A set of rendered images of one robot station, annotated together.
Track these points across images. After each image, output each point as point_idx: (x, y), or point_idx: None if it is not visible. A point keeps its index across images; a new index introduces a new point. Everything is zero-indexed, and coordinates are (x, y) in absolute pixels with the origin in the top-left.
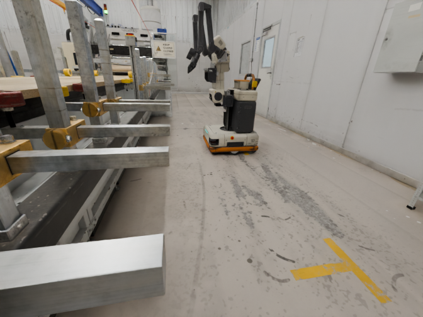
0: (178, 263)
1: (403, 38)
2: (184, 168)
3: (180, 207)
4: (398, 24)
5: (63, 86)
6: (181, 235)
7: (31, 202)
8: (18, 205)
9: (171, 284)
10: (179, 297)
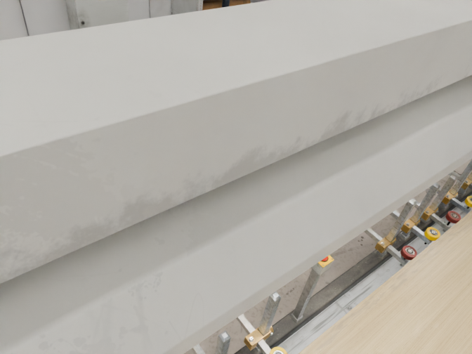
0: (343, 264)
1: (105, 21)
2: (215, 336)
3: (296, 292)
4: (90, 5)
5: (428, 228)
6: (323, 274)
7: (438, 212)
8: (441, 213)
9: (355, 261)
10: (357, 255)
